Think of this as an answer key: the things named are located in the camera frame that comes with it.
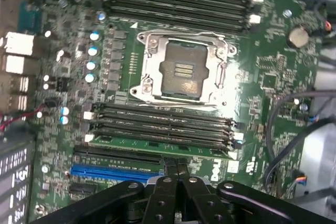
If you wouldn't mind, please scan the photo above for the blue expansion slot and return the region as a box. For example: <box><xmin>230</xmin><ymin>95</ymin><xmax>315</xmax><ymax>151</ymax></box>
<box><xmin>70</xmin><ymin>163</ymin><xmax>167</xmax><ymax>183</ymax></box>

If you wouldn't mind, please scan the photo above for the long black expansion slot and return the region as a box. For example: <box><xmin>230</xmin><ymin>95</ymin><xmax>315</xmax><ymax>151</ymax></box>
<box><xmin>73</xmin><ymin>146</ymin><xmax>163</xmax><ymax>166</ymax></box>

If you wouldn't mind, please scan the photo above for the short black expansion slot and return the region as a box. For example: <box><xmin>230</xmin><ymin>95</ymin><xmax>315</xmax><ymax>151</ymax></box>
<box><xmin>69</xmin><ymin>183</ymin><xmax>99</xmax><ymax>196</ymax></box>

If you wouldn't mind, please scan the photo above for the green motherboard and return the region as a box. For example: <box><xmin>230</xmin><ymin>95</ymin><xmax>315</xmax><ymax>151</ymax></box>
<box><xmin>26</xmin><ymin>0</ymin><xmax>330</xmax><ymax>224</ymax></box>

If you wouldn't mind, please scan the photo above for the steel CPU socket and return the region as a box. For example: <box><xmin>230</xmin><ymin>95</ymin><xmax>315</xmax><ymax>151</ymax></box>
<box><xmin>129</xmin><ymin>30</ymin><xmax>237</xmax><ymax>104</ymax></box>

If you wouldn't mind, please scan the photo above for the silver rear port block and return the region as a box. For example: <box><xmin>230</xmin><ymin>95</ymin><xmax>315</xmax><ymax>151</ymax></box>
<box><xmin>9</xmin><ymin>94</ymin><xmax>29</xmax><ymax>110</ymax></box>
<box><xmin>4</xmin><ymin>55</ymin><xmax>40</xmax><ymax>74</ymax></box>
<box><xmin>4</xmin><ymin>31</ymin><xmax>35</xmax><ymax>57</ymax></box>
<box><xmin>9</xmin><ymin>76</ymin><xmax>30</xmax><ymax>93</ymax></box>

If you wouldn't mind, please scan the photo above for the silver coin battery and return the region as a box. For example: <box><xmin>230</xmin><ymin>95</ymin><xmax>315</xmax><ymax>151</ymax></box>
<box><xmin>287</xmin><ymin>25</ymin><xmax>310</xmax><ymax>49</ymax></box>

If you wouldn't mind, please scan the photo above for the blue-green rear port connector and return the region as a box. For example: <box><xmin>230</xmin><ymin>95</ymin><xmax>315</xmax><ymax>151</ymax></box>
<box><xmin>17</xmin><ymin>0</ymin><xmax>43</xmax><ymax>34</ymax></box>

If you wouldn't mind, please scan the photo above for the twisted red black wire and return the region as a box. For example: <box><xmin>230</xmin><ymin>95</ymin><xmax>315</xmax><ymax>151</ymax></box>
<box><xmin>0</xmin><ymin>102</ymin><xmax>47</xmax><ymax>133</ymax></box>

